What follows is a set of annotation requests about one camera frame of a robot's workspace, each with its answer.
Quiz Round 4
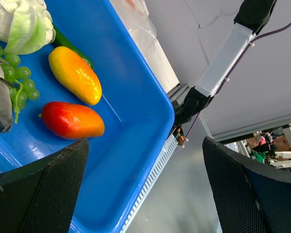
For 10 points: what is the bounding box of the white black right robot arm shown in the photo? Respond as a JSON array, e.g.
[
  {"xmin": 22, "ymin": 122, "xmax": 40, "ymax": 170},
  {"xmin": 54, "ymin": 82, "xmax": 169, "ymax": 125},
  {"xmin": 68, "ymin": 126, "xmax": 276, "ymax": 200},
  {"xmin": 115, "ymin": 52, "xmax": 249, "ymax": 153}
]
[{"xmin": 173, "ymin": 0, "xmax": 276, "ymax": 128}]

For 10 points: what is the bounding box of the green chili pepper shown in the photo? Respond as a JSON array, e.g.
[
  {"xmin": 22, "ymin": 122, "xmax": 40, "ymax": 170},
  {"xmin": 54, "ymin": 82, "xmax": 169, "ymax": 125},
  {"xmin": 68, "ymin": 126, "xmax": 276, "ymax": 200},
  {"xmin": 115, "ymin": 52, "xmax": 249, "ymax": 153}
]
[{"xmin": 52, "ymin": 25, "xmax": 94, "ymax": 69}]

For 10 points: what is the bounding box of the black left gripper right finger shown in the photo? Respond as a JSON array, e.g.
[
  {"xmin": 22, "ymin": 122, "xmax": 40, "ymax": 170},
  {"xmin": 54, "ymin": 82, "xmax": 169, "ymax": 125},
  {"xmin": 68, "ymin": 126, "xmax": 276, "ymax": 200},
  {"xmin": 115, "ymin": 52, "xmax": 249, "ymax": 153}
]
[{"xmin": 202, "ymin": 137, "xmax": 291, "ymax": 233}]

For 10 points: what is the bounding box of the red orange mango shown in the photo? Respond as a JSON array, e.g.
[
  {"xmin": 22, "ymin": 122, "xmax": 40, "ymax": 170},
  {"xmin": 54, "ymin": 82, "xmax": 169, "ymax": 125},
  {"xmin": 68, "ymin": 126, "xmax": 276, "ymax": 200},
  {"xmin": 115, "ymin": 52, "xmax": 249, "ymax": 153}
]
[{"xmin": 39, "ymin": 101, "xmax": 105, "ymax": 140}]

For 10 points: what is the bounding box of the white green cabbage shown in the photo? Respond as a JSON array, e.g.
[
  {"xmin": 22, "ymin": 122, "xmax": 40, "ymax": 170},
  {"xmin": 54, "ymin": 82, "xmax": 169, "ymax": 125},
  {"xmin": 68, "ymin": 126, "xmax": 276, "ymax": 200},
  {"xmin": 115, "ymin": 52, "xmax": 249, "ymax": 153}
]
[{"xmin": 0, "ymin": 0, "xmax": 56, "ymax": 55}]

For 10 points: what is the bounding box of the clear zip top bag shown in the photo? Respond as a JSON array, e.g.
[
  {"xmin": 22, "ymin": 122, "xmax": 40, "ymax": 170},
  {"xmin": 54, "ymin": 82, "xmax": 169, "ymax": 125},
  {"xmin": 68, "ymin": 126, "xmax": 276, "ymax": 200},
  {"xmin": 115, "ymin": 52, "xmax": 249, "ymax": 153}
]
[{"xmin": 110, "ymin": 0, "xmax": 179, "ymax": 93}]

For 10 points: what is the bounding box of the blue plastic tray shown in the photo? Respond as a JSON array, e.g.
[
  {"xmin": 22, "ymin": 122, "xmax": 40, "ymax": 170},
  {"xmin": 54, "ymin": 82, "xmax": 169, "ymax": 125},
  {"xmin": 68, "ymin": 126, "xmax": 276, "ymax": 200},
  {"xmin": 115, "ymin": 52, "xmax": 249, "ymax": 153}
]
[{"xmin": 0, "ymin": 0, "xmax": 174, "ymax": 233}]

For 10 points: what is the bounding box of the yellow orange mango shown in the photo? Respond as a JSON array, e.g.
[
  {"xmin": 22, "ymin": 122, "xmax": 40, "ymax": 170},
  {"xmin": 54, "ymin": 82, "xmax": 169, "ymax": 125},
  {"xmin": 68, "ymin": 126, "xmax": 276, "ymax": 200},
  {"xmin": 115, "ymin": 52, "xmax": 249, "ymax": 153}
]
[{"xmin": 48, "ymin": 46, "xmax": 102, "ymax": 105}]

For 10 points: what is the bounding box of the green grape bunch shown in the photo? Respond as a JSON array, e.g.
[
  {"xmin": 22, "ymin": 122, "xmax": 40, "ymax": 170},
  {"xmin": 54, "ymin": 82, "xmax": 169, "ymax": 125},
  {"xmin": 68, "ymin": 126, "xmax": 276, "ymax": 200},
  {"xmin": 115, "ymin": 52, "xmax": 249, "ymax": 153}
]
[{"xmin": 0, "ymin": 45, "xmax": 40, "ymax": 123}]

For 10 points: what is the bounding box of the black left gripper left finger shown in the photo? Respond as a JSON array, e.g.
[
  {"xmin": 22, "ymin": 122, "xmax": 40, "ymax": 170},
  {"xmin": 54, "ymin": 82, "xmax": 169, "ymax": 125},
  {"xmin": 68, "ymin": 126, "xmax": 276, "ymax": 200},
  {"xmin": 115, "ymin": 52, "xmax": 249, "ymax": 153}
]
[{"xmin": 0, "ymin": 138, "xmax": 89, "ymax": 233}]

